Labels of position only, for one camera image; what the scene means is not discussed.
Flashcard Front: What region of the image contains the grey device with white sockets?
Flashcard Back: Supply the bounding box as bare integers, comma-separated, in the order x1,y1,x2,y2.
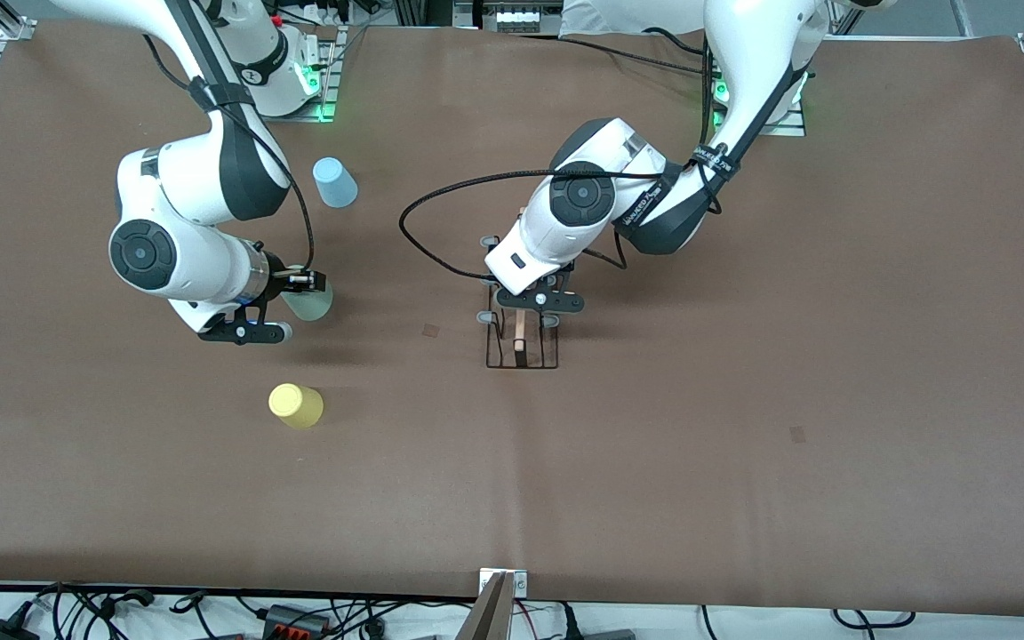
454,0,586,36

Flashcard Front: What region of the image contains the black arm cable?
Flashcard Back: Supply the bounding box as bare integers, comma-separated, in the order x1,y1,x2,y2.
398,147,726,287
143,0,317,272

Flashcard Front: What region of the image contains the grey metal camera mount bracket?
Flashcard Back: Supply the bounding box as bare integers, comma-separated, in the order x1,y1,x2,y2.
479,569,529,598

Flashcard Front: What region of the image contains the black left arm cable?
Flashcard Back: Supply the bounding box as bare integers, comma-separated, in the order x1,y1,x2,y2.
398,147,726,287

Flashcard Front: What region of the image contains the grey camera mount beam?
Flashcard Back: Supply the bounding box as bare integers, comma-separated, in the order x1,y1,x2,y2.
456,573,517,640

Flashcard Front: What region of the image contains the black wire cup holder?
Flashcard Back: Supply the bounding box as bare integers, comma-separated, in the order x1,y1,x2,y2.
476,207,564,371

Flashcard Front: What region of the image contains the black orange connector box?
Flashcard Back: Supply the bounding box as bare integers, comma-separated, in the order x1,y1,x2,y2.
261,604,332,638

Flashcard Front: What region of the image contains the brown table cover sheet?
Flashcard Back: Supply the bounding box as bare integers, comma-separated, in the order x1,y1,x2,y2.
0,18,1024,619

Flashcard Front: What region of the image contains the right arm aluminium base plate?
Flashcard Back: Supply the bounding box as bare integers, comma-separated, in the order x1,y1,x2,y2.
241,27,340,123

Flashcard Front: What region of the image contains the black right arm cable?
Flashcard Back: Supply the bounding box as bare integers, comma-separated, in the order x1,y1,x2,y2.
143,0,317,272

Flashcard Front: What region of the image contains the black looped cable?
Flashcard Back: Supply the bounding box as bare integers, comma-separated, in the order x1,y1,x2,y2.
832,608,915,628

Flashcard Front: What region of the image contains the tangled black cable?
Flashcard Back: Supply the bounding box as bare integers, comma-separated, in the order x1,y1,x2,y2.
36,582,157,623

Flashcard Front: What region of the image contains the black base power cable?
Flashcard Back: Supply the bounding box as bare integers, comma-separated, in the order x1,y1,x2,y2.
650,28,713,56
561,36,713,76

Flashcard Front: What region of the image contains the yellow plastic cup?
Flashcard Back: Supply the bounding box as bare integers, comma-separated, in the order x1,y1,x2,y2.
268,383,324,431

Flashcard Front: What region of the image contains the light blue plastic cup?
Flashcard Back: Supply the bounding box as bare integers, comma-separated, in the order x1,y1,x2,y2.
312,157,359,210

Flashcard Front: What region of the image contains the pale green plastic cup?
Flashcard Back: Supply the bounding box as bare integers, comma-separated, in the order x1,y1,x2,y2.
281,264,335,323

